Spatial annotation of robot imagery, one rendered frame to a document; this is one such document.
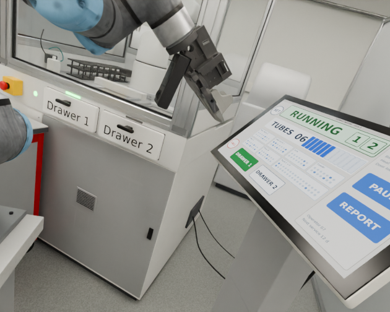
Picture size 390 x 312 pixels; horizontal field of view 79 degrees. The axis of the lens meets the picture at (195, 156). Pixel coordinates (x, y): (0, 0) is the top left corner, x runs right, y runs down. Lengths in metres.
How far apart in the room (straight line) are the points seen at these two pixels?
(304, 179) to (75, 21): 0.49
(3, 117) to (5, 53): 0.88
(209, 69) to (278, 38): 3.65
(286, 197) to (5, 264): 0.57
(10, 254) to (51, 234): 0.96
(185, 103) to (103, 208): 0.65
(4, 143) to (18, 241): 0.21
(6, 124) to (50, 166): 0.78
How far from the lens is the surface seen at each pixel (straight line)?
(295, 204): 0.53
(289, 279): 0.74
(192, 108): 0.87
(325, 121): 0.69
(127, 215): 1.16
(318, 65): 4.20
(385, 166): 0.56
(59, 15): 0.36
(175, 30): 0.49
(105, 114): 1.05
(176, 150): 0.92
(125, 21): 0.49
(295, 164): 0.60
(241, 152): 0.70
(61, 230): 1.51
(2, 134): 0.61
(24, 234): 0.67
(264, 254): 0.73
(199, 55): 0.53
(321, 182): 0.55
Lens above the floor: 1.20
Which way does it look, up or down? 20 degrees down
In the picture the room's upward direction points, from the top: 17 degrees clockwise
